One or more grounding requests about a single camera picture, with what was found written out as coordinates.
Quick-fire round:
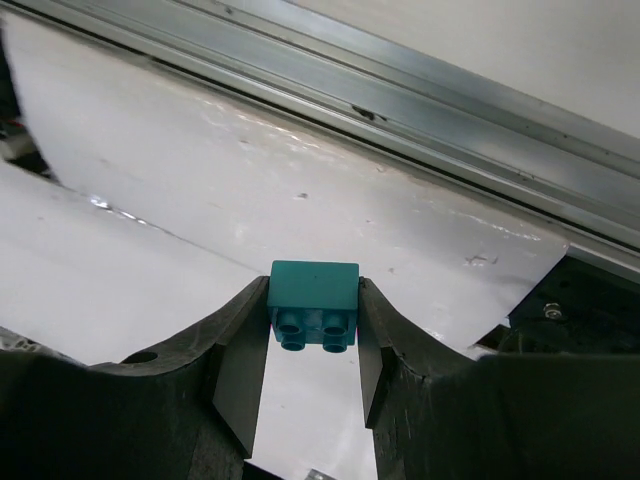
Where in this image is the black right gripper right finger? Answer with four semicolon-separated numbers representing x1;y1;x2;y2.
358;278;639;479

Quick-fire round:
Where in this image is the white foil covered panel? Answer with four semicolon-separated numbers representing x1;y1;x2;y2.
3;13;568;350

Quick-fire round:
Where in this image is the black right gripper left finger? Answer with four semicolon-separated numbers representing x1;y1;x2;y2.
1;277;270;479

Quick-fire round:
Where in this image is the teal small lego brick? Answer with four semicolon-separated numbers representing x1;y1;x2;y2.
267;260;360;354

